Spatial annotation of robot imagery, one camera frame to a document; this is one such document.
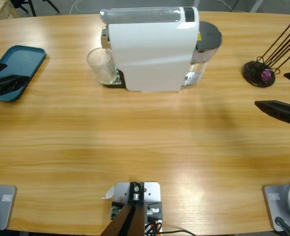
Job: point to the clear drinking glass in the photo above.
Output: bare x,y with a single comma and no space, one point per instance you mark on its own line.
102,64

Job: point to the silver coffee machine lever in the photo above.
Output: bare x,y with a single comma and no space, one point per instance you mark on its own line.
140,16

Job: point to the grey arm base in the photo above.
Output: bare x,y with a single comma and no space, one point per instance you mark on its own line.
0,204
277,204

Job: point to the purple coffee capsule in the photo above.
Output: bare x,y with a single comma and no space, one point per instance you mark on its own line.
266,75

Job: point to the white capsule coffee machine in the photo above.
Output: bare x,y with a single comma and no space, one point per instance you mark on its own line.
150,54

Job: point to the teal plastic tray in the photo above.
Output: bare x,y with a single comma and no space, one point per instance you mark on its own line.
22,59

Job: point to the black capsule holder with rods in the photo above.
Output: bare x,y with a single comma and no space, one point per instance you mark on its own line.
253,73

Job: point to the black tripod legs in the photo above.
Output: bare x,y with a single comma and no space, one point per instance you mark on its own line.
31,7

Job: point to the clear water tank dark lid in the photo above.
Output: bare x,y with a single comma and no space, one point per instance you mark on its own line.
209,34

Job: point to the metal drip tray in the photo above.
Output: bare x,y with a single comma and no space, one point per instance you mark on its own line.
120,79

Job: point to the white paper tab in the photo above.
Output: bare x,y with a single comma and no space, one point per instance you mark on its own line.
109,193

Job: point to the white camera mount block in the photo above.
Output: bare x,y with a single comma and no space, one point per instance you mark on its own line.
152,191

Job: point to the dark camera post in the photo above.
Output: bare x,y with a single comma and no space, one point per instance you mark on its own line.
132,218

